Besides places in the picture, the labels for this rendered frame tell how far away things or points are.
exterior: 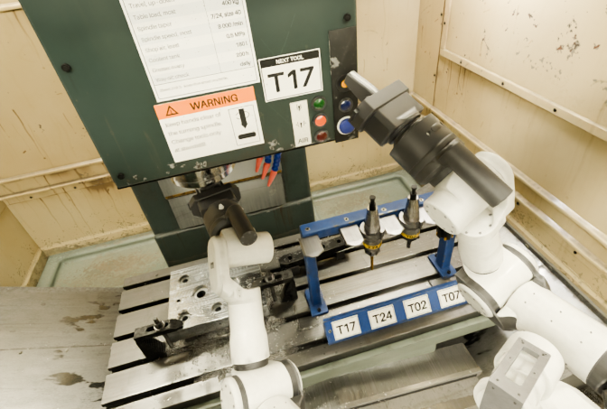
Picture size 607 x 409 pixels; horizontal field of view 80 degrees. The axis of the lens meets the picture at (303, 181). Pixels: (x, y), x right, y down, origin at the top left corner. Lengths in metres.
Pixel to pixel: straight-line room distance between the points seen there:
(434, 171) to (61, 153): 1.65
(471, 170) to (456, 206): 0.06
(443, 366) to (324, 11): 1.08
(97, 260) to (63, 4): 1.71
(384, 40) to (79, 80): 1.44
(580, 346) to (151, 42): 0.77
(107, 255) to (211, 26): 1.73
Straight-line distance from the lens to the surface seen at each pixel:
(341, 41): 0.62
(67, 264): 2.26
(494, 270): 0.75
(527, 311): 0.76
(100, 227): 2.14
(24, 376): 1.67
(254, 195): 1.51
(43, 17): 0.60
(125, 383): 1.27
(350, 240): 0.95
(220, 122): 0.62
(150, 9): 0.57
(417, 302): 1.18
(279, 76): 0.60
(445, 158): 0.53
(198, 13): 0.57
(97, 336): 1.72
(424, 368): 1.31
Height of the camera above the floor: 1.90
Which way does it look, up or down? 37 degrees down
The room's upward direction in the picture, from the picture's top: 8 degrees counter-clockwise
